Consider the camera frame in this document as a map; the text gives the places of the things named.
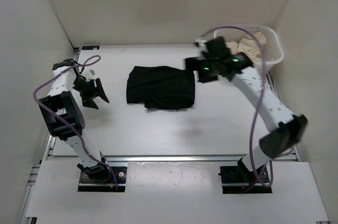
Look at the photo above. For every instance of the small dark label tag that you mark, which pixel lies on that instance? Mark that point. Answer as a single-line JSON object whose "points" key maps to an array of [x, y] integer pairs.
{"points": [[91, 47]]}

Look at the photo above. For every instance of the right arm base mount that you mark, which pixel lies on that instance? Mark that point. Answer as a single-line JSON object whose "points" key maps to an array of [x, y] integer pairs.
{"points": [[235, 182]]}

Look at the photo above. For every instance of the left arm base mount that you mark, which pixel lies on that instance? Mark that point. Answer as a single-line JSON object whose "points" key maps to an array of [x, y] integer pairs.
{"points": [[100, 179]]}

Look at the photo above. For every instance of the black trousers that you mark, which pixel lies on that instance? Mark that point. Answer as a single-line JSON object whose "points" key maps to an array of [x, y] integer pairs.
{"points": [[162, 87]]}

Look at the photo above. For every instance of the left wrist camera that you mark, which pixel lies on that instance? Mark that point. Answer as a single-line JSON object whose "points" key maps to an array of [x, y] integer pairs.
{"points": [[64, 63]]}

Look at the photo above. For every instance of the aluminium front rail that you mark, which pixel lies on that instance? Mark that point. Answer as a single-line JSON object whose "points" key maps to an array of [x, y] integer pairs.
{"points": [[174, 158]]}

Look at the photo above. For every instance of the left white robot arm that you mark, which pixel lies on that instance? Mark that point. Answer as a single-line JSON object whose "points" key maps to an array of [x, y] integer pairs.
{"points": [[64, 119]]}

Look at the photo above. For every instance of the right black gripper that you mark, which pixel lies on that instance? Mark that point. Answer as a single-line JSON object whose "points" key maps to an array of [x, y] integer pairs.
{"points": [[192, 64]]}

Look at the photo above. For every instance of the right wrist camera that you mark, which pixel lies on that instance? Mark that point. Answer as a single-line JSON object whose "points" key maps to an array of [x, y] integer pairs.
{"points": [[214, 49]]}

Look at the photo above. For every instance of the beige garment in basket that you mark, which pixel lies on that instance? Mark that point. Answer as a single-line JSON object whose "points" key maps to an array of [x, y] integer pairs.
{"points": [[248, 46]]}

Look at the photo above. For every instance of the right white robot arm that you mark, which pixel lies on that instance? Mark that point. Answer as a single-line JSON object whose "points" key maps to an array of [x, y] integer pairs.
{"points": [[284, 127]]}

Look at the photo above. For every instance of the white plastic basket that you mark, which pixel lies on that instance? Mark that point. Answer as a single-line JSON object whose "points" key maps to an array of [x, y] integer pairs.
{"points": [[273, 51]]}

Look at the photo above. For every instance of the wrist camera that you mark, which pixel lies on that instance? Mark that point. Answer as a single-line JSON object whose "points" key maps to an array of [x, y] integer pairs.
{"points": [[214, 49], [64, 63]]}

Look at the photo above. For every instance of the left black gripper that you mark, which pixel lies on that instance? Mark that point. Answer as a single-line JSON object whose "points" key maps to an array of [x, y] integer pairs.
{"points": [[86, 100]]}

